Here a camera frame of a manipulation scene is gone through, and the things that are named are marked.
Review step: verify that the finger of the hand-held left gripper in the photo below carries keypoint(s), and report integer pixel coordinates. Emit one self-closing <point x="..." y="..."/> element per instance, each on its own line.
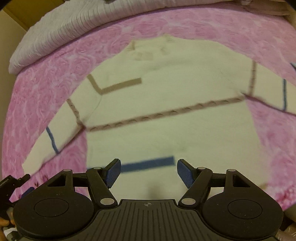
<point x="23" y="178"/>
<point x="28" y="191"/>

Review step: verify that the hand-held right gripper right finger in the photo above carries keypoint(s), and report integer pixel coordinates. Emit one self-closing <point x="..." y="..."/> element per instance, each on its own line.
<point x="185" y="172"/>

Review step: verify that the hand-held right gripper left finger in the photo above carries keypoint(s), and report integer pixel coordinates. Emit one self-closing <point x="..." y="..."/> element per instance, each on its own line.
<point x="113" y="172"/>

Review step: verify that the cream knit sweater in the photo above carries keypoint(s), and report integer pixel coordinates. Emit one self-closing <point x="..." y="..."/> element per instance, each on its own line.
<point x="161" y="104"/>

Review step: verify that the person's left hand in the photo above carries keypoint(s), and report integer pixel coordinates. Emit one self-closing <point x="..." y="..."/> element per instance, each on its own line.
<point x="3" y="221"/>

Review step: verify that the pink floral blanket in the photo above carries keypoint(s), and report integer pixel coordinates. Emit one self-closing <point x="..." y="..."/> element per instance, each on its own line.
<point x="46" y="81"/>

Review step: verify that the lavender striped quilt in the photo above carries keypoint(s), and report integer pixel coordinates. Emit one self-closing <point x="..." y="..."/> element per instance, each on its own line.
<point x="92" y="23"/>

